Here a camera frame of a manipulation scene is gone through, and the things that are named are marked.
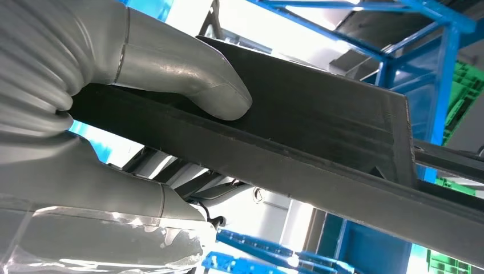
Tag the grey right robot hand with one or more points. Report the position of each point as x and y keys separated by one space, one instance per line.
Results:
x=170 y=64

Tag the blue metal shelf rack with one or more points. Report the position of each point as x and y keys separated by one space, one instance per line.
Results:
x=446 y=75
x=370 y=249

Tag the green plastic crate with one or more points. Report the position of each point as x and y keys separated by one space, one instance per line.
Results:
x=465 y=98
x=453 y=264

